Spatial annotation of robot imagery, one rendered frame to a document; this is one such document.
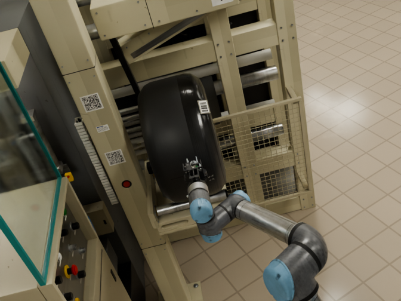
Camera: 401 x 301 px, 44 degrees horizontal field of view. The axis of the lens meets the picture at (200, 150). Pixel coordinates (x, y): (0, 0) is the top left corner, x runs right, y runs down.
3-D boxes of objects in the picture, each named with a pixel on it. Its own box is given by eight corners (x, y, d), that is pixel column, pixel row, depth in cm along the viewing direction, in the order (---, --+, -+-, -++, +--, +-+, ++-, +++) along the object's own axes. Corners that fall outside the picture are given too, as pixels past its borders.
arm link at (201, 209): (195, 229, 169) (187, 210, 164) (192, 209, 178) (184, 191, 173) (216, 222, 168) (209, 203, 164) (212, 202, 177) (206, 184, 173)
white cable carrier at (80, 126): (111, 205, 232) (73, 124, 203) (111, 197, 236) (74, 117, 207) (120, 202, 232) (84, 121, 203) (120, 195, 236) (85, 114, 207)
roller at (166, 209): (153, 208, 227) (154, 206, 232) (155, 217, 227) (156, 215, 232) (226, 189, 226) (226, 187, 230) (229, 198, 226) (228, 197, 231)
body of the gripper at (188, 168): (201, 157, 186) (204, 175, 176) (206, 175, 191) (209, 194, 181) (181, 162, 187) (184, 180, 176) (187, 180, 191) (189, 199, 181)
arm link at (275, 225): (340, 227, 146) (233, 181, 184) (317, 250, 142) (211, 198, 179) (347, 254, 152) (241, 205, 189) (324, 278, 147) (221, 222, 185)
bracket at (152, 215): (153, 229, 228) (147, 214, 222) (149, 174, 259) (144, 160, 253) (160, 227, 228) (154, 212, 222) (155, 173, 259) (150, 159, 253)
